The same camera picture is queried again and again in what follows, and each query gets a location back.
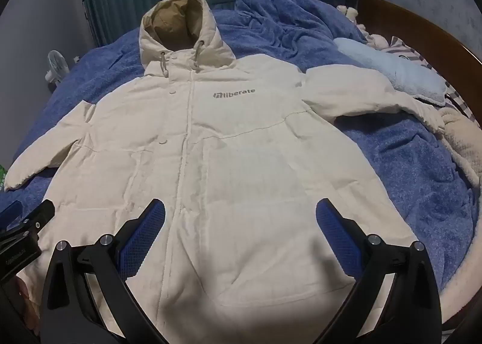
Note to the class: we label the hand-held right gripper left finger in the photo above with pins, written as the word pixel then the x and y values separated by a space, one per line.
pixel 145 233

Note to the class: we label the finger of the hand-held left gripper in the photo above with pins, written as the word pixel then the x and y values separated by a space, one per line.
pixel 39 216
pixel 9 213

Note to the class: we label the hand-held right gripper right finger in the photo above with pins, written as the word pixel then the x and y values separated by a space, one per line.
pixel 335 233

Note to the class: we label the cream hooded padded jacket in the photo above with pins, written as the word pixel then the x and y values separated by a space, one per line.
pixel 241 163

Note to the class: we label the green packet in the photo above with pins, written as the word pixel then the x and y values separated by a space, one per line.
pixel 2 175

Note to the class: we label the blue fleece blanket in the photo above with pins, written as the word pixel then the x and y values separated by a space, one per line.
pixel 399 167

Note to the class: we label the small white fan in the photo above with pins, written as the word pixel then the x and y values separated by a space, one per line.
pixel 57 65

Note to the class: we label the light blue fluffy pillow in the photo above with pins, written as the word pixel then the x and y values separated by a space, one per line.
pixel 395 69

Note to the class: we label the grey striped cloth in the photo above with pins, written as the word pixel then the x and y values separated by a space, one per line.
pixel 407 50

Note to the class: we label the pale pink cloth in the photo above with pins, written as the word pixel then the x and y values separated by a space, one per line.
pixel 372 37

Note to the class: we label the white plush toy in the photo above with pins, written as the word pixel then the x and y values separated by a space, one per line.
pixel 348 13

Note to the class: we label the wooden bed headboard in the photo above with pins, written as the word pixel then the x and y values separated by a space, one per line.
pixel 433 27

